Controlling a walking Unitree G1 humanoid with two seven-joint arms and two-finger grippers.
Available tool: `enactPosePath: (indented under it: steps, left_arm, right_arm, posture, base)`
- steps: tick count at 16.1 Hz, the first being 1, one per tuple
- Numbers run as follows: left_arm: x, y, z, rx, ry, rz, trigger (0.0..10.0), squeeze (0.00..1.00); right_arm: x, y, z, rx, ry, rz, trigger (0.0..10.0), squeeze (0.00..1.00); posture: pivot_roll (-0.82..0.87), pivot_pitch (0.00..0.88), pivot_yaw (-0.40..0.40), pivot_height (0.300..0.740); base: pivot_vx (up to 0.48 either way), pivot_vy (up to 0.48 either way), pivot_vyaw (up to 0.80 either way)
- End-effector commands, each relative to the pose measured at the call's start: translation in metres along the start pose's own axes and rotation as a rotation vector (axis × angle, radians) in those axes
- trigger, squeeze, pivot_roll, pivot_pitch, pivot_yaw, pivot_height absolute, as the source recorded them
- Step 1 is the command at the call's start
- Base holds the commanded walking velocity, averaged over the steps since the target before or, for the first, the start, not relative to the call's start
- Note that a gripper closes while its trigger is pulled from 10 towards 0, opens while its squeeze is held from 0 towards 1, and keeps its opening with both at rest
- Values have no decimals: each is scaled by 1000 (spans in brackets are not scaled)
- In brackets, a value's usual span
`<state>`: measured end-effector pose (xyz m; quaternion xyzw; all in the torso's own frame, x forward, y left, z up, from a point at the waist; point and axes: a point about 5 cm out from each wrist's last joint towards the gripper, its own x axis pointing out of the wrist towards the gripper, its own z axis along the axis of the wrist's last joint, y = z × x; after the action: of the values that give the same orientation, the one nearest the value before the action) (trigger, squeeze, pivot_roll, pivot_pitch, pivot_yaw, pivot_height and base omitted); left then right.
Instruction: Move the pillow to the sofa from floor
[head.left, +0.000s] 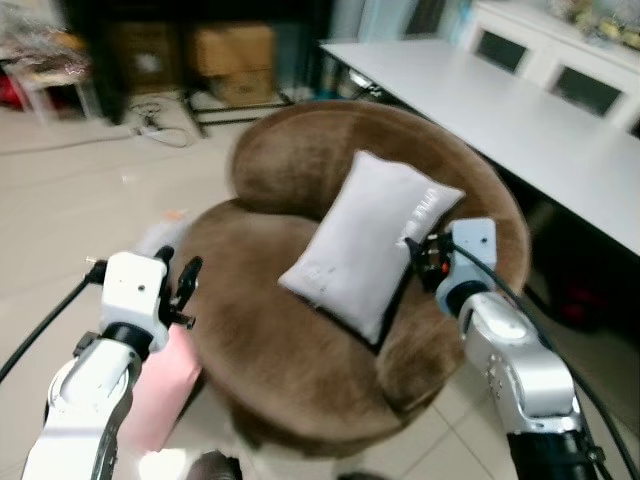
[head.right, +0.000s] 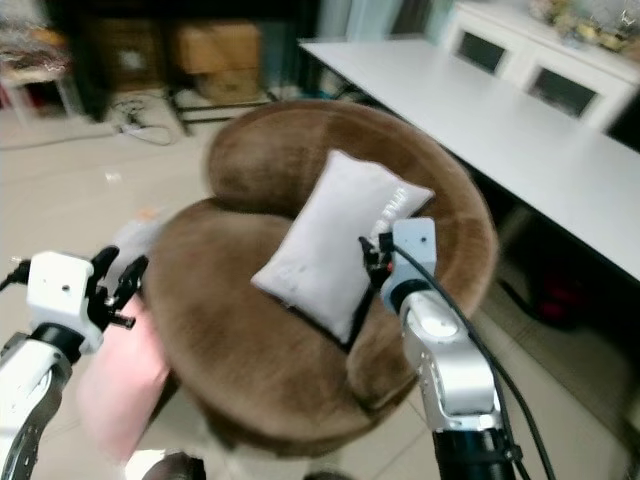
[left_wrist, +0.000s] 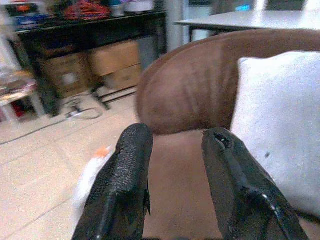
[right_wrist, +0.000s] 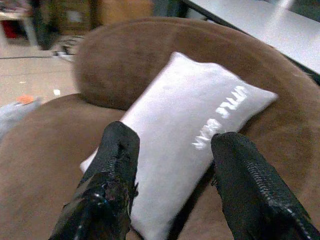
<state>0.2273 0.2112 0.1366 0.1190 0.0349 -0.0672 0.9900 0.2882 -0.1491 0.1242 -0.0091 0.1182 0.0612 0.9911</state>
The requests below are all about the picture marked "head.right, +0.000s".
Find grey rectangular pillow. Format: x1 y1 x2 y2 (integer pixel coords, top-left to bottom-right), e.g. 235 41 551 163
249 149 437 347

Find brown round plush sofa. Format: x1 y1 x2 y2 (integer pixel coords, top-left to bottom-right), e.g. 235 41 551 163
144 99 502 453

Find red object under table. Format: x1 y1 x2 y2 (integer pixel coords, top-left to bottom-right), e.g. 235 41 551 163
523 268 573 313

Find dark left robot foot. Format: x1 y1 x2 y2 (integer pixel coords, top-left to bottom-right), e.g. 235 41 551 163
154 451 208 480

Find long white table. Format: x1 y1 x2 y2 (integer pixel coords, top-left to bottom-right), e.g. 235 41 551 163
297 38 640 283

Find small white side table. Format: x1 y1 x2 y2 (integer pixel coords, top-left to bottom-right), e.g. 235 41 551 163
0 58 83 128

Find dark brown cardboard box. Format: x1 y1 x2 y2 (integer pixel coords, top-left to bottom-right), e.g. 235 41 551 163
88 19 163 89

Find black shelf unit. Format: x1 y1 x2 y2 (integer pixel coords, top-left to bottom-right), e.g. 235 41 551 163
46 0 323 129

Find light brown cardboard box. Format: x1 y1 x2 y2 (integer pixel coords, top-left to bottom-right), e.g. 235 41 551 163
174 21 262 103

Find white cabinet with glass doors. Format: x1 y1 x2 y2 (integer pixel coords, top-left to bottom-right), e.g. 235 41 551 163
438 0 640 133

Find clutter on white cabinet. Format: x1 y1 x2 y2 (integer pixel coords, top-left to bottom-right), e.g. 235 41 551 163
528 0 640 53

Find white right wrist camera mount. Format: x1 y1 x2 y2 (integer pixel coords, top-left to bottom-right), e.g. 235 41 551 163
389 217 440 287

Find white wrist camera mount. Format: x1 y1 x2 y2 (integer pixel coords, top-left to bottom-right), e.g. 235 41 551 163
389 217 440 287
26 251 103 333

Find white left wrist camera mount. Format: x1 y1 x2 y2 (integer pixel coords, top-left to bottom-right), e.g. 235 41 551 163
26 251 103 333

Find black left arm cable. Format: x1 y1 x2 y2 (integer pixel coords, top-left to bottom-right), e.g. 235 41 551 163
0 260 33 293

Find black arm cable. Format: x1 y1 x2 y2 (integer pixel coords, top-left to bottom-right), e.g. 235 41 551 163
378 234 558 480
0 260 33 293

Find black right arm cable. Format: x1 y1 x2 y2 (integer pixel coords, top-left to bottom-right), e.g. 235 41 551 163
378 234 558 480

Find black floor cable bundle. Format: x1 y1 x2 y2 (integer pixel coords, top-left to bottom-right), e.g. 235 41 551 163
108 94 178 147

